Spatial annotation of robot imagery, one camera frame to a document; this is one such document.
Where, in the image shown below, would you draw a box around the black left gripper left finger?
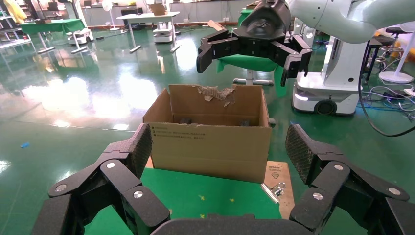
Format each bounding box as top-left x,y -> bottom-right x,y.
47,123 -> 171,235

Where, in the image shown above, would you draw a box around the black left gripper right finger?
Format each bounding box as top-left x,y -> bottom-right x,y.
285,124 -> 411,233

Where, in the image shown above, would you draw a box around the black stool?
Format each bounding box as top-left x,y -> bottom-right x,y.
363,26 -> 408,85

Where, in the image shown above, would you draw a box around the thick black braided cable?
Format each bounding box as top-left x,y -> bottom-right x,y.
357,73 -> 415,138

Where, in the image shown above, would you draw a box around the white wheeled robot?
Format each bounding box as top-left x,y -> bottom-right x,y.
290,18 -> 370,117

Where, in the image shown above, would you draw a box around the white table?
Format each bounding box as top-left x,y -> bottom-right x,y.
116,12 -> 181,54

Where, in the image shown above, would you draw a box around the brown cardboard box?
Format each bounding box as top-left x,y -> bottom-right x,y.
148,3 -> 169,16

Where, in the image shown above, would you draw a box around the metal shelf rack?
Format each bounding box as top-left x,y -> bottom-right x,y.
0,18 -> 33,49

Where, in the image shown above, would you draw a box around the open brown cardboard carton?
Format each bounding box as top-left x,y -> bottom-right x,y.
142,83 -> 273,184

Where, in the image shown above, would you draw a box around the white mobile cart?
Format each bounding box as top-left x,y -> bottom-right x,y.
153,22 -> 176,44

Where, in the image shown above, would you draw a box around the yellow garment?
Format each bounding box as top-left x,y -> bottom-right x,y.
2,0 -> 28,24

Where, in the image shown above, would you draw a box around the white standing fan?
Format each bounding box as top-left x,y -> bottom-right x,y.
101,0 -> 120,32
378,21 -> 415,84

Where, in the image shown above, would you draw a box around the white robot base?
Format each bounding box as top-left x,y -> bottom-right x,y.
66,28 -> 94,46

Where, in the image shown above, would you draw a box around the green cloth covered table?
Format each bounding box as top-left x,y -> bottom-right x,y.
19,18 -> 87,54
237,8 -> 257,28
215,53 -> 289,98

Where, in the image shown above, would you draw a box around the tangled floor cables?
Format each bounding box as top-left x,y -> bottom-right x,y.
359,85 -> 415,122

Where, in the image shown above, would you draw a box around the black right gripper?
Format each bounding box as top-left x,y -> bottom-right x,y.
196,0 -> 314,87

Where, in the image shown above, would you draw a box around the small open carton with flap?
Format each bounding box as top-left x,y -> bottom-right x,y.
207,20 -> 228,34

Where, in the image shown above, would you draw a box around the silver binder clip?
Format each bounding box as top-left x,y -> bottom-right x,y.
261,181 -> 287,204

